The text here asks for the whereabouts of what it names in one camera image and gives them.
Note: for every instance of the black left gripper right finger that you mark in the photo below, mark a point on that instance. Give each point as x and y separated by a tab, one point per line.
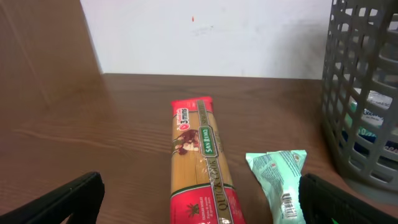
323	203

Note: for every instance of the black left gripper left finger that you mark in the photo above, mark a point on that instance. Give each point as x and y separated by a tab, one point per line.
78	201

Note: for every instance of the mint green pouch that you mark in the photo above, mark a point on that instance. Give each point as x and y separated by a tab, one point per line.
279	175

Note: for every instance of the tissue pack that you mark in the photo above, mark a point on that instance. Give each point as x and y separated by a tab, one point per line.
373	119

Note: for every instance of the red spaghetti packet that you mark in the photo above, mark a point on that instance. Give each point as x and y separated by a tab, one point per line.
202	190

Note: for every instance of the grey plastic mesh basket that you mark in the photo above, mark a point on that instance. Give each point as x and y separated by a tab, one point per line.
360	56

